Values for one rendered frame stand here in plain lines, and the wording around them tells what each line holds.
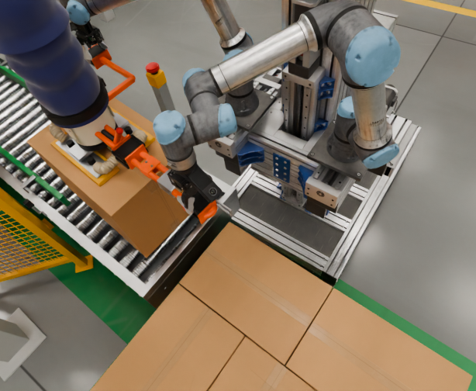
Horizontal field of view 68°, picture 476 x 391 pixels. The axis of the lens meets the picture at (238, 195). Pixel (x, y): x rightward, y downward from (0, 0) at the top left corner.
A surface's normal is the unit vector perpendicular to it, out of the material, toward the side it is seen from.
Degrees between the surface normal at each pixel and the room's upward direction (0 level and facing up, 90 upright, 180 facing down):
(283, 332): 0
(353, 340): 0
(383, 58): 83
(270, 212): 0
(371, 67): 83
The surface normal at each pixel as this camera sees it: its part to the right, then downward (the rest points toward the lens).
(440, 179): -0.11, -0.52
